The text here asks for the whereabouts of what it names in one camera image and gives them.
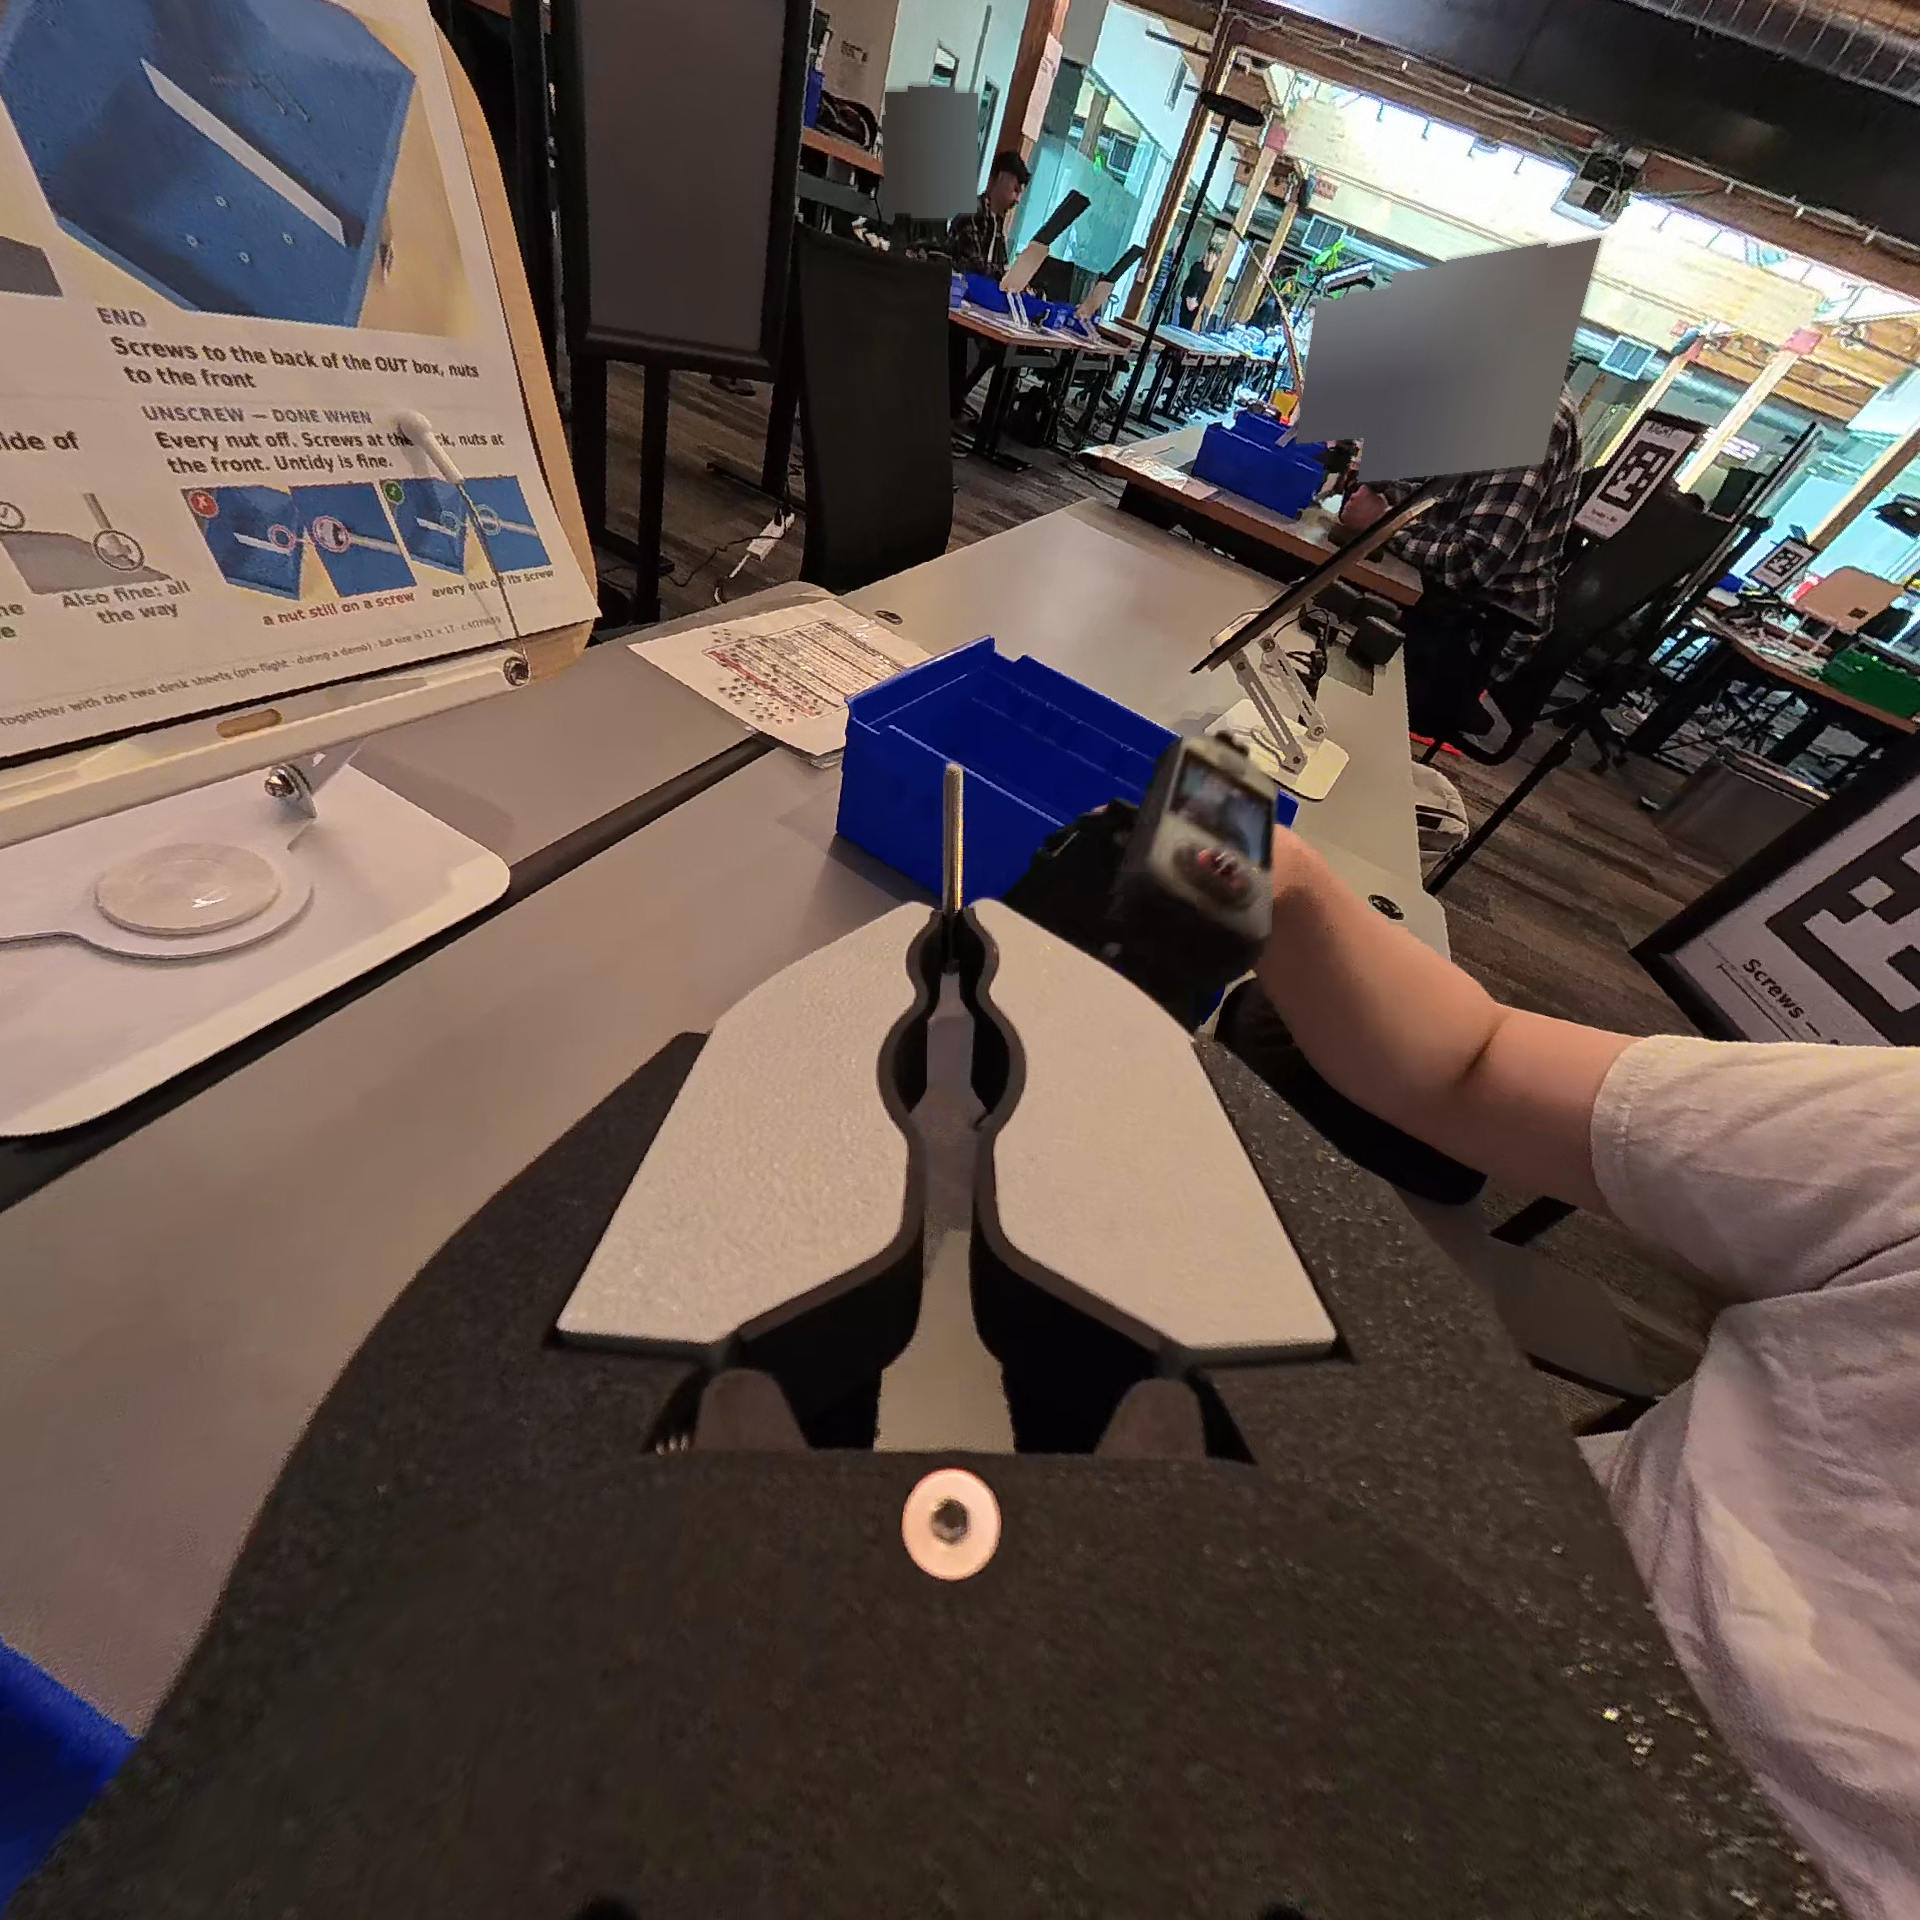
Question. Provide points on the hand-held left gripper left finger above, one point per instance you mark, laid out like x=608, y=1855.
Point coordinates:
x=764, y=1183

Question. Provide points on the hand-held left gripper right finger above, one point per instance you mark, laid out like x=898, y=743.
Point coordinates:
x=1147, y=1183

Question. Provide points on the steel bolt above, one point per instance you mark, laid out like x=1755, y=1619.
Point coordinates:
x=952, y=842

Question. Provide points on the blue plastic bin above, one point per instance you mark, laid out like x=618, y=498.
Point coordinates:
x=960, y=782
x=1252, y=473

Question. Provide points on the blue bin with divider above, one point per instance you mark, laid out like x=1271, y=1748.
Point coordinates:
x=44, y=1740

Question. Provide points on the dark board on white stand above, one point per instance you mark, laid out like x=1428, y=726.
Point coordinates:
x=1320, y=773

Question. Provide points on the printed paper sheet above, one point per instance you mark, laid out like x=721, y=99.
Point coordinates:
x=780, y=666

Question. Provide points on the white power strip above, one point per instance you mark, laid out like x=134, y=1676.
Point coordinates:
x=770, y=538

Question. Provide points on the black high-back chair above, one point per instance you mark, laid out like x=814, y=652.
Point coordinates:
x=868, y=420

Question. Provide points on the wooden backing board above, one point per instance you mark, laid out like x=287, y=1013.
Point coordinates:
x=557, y=649

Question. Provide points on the black mesh office chair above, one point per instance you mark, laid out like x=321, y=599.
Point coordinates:
x=1621, y=602

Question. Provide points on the operator in white shirt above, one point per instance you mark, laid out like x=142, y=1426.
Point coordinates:
x=1768, y=1349

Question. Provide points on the small marker sign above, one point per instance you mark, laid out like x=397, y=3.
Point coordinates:
x=1781, y=566
x=1635, y=482

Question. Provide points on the framed marker sign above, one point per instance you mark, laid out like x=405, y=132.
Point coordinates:
x=1828, y=930

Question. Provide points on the green crate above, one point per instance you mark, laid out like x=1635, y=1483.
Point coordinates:
x=1874, y=685

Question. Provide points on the black framed easel board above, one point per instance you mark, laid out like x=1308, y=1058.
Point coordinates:
x=674, y=165

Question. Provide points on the printed instruction sheet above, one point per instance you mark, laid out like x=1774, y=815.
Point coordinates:
x=222, y=449

